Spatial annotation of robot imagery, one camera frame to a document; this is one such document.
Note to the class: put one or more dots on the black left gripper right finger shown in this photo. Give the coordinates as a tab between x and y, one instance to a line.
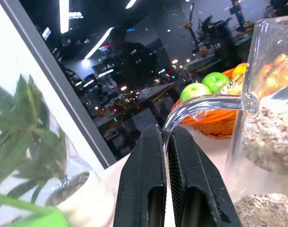
200	186

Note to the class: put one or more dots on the orange wicker fruit basket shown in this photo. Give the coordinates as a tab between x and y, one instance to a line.
214	120

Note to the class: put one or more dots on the clear glass mug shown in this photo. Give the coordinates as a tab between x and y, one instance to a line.
271	71

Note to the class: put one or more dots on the grey window frame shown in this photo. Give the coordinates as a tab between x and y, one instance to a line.
56	87

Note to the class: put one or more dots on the white plant pot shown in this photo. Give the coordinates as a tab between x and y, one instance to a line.
80	196

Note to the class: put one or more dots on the green apple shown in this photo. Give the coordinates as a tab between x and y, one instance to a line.
215	81
193	92

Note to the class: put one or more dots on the yellow snack packet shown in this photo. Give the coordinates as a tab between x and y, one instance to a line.
231	84

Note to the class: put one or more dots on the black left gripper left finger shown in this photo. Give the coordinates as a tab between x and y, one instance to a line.
139	179

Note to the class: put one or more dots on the green potted plant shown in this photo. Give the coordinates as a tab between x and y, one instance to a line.
23	132

